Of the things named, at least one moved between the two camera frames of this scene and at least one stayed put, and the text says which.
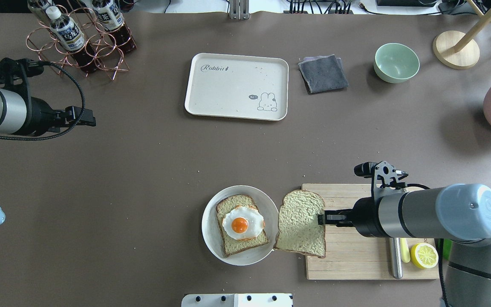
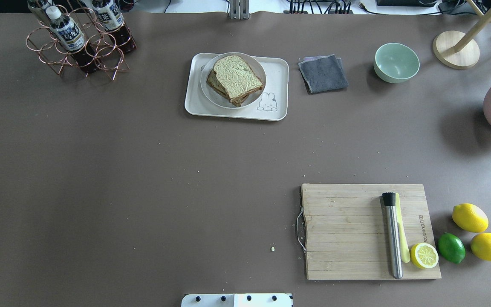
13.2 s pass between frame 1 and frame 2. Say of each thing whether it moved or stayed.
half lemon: stayed
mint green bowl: stayed
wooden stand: stayed
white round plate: moved
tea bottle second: stayed
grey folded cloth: stayed
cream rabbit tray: stayed
